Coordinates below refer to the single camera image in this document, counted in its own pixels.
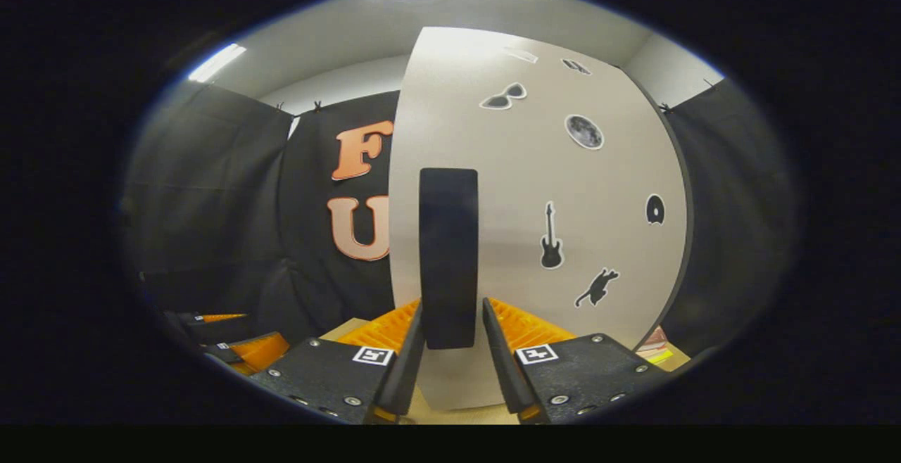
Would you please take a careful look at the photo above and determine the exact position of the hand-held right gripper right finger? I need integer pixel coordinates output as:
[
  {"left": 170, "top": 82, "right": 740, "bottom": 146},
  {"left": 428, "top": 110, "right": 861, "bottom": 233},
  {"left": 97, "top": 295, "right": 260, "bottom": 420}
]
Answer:
[{"left": 482, "top": 298, "right": 669, "bottom": 423}]

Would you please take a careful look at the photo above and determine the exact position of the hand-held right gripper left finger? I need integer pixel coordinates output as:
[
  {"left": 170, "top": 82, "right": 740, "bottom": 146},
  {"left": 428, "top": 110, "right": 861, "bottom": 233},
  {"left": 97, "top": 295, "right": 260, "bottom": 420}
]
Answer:
[{"left": 250, "top": 299, "right": 427, "bottom": 425}]

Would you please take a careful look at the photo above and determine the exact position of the black door handle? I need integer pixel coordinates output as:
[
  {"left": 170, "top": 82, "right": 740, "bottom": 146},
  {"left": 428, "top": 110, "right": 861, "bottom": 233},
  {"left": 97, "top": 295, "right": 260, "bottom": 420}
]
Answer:
[{"left": 419, "top": 167, "right": 479, "bottom": 350}]

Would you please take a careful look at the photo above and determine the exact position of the white cabinet door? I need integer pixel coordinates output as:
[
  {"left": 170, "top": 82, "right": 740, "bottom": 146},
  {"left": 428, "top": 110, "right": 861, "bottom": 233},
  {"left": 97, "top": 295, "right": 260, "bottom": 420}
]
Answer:
[{"left": 387, "top": 27, "right": 689, "bottom": 411}]

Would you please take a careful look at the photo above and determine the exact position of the black backdrop cloth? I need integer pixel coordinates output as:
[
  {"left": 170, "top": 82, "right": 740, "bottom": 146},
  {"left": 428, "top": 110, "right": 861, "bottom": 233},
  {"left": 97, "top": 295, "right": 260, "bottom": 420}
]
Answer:
[{"left": 123, "top": 80, "right": 796, "bottom": 358}]

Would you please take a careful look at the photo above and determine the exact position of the pink flat object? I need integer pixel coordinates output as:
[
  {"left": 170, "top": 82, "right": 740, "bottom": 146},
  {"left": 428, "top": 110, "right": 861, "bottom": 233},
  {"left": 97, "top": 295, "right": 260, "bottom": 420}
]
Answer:
[{"left": 637, "top": 326, "right": 669, "bottom": 353}]

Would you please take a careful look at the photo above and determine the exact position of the ceiling light panel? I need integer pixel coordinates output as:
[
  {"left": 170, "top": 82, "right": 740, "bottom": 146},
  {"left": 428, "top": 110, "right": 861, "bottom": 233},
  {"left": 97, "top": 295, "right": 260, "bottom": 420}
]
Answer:
[{"left": 187, "top": 43, "right": 247, "bottom": 84}]

